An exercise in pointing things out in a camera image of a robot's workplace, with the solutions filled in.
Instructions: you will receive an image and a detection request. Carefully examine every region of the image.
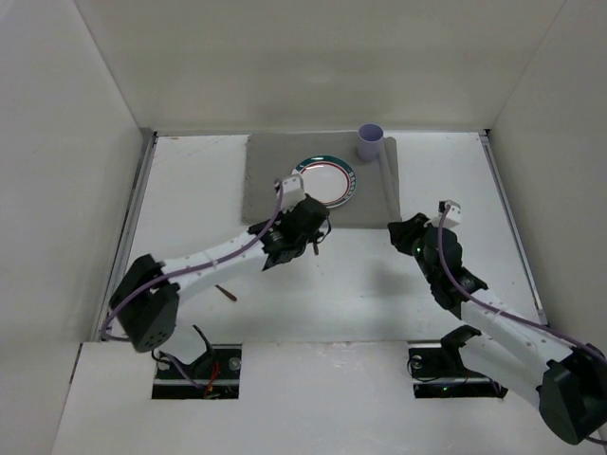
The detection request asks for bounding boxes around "grey cloth placemat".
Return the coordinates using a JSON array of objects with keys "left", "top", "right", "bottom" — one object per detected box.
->
[{"left": 241, "top": 132, "right": 401, "bottom": 229}]

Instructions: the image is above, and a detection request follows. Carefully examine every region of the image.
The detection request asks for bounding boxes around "white plate with green rim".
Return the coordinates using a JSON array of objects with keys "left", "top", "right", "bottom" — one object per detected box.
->
[{"left": 293, "top": 155, "right": 357, "bottom": 209}]

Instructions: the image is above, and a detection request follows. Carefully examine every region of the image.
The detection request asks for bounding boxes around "brown wooden spoon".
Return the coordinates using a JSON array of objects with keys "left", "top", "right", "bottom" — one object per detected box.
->
[{"left": 215, "top": 285, "right": 238, "bottom": 302}]

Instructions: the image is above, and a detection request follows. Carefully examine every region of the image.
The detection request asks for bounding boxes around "purple plastic cup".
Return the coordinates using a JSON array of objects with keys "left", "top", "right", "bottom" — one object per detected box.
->
[{"left": 358, "top": 123, "right": 384, "bottom": 162}]

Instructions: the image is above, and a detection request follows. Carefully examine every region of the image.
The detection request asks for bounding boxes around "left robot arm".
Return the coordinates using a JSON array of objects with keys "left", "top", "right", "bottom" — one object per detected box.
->
[{"left": 101, "top": 195, "right": 331, "bottom": 369}]

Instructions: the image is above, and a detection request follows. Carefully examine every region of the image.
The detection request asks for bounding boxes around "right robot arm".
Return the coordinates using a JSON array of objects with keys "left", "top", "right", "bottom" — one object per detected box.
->
[{"left": 388, "top": 203, "right": 606, "bottom": 445}]

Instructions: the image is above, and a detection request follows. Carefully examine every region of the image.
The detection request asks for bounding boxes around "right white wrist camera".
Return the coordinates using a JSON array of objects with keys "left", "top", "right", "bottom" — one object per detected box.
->
[{"left": 438, "top": 199, "right": 462, "bottom": 228}]

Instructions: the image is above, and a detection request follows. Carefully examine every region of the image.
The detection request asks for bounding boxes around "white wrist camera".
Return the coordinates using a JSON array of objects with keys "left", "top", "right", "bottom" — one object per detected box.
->
[
  {"left": 274, "top": 173, "right": 306, "bottom": 211},
  {"left": 438, "top": 199, "right": 462, "bottom": 228}
]

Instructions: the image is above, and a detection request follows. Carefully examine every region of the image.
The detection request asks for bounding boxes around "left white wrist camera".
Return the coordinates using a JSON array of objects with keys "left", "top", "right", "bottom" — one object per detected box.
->
[{"left": 274, "top": 173, "right": 306, "bottom": 211}]

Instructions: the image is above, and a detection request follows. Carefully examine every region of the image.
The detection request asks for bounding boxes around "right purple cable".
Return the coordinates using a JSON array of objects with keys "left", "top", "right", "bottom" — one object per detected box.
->
[{"left": 436, "top": 208, "right": 607, "bottom": 446}]

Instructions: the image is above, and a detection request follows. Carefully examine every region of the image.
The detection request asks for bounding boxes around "purple cable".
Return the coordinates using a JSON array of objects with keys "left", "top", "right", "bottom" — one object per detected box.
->
[
  {"left": 101, "top": 182, "right": 285, "bottom": 392},
  {"left": 436, "top": 208, "right": 607, "bottom": 446}
]

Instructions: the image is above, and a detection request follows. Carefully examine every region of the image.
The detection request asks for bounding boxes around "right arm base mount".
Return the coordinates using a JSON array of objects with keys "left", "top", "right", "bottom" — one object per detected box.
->
[{"left": 406, "top": 325, "right": 508, "bottom": 399}]

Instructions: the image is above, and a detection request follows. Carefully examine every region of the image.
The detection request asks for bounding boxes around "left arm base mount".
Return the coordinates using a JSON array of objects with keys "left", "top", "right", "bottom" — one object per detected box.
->
[{"left": 151, "top": 325, "right": 242, "bottom": 400}]

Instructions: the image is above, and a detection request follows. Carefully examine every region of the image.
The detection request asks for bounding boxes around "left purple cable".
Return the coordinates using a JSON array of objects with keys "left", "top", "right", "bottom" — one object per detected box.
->
[{"left": 101, "top": 182, "right": 285, "bottom": 392}]

